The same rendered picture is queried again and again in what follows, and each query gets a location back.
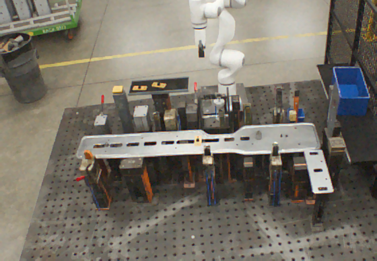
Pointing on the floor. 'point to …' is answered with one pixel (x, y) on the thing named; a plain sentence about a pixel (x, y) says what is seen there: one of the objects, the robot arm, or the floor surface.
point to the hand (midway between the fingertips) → (202, 51)
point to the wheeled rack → (63, 14)
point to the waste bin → (21, 66)
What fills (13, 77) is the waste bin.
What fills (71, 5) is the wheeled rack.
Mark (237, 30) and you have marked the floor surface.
